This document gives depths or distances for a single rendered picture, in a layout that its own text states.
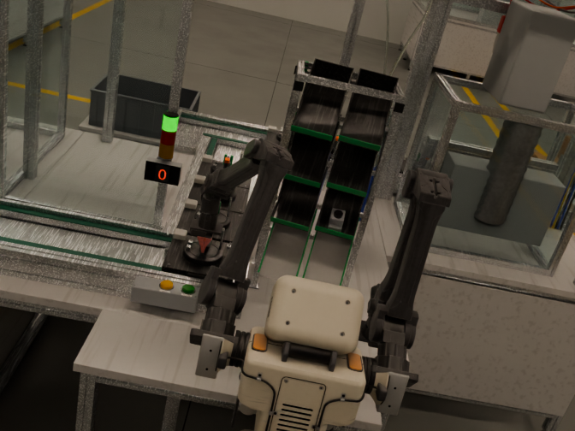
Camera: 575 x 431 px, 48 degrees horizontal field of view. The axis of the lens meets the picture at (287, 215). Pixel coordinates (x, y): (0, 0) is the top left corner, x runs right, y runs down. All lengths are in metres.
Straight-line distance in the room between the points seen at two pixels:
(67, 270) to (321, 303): 1.02
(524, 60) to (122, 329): 1.84
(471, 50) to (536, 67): 8.05
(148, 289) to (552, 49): 1.80
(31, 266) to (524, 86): 1.99
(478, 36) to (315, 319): 9.58
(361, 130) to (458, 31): 8.75
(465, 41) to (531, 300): 8.03
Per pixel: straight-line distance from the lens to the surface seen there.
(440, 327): 3.09
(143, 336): 2.08
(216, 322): 1.56
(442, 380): 3.29
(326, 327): 1.47
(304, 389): 1.50
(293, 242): 2.25
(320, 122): 2.05
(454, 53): 10.84
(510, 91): 2.84
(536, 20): 2.80
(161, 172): 2.29
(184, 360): 2.02
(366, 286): 2.58
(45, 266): 2.25
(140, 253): 2.37
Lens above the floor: 2.16
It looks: 26 degrees down
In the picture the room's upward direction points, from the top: 13 degrees clockwise
